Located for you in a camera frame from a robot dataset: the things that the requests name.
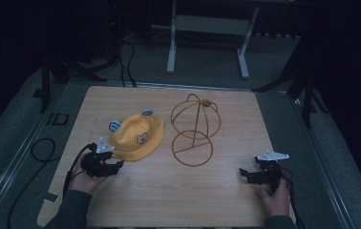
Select black floor cable loop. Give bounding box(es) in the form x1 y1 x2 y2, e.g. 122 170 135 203
7 137 57 229

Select black tripod stand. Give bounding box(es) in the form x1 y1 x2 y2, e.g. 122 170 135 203
250 41 330 129
32 37 109 115

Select yellow bucket hat with ears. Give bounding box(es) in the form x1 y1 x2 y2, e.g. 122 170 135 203
107 108 165 163

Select gold wire hat stand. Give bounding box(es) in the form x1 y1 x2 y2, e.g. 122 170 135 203
170 93 223 168

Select white metal table frame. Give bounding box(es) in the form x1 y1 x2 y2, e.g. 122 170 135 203
165 0 261 80

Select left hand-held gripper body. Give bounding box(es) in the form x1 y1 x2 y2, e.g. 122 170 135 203
80 136 116 178

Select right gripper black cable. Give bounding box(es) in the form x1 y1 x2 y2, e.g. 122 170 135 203
279 166 308 229

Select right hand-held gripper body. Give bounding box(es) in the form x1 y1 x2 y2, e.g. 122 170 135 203
254 149 290 194

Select person's left hand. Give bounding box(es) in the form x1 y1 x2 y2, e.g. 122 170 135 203
68 154 109 196

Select black hanging cables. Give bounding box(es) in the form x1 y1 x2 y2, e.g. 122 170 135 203
103 0 138 89

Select person's right hand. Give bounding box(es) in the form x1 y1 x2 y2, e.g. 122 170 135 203
256 177 292 218

